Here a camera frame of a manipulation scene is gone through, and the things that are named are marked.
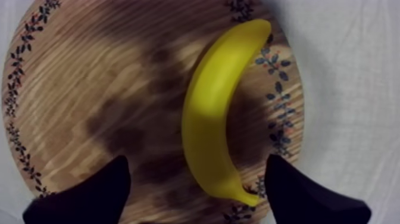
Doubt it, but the yellow toy banana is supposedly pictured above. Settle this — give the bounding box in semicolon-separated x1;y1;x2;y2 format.
182;18;272;207

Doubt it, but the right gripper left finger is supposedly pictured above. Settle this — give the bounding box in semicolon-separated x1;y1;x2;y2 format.
22;155;132;224

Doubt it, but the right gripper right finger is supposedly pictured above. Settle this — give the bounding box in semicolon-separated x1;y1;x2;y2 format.
264;154;373;224

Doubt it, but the round wooden board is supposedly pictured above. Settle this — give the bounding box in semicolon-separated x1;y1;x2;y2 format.
1;0;305;224

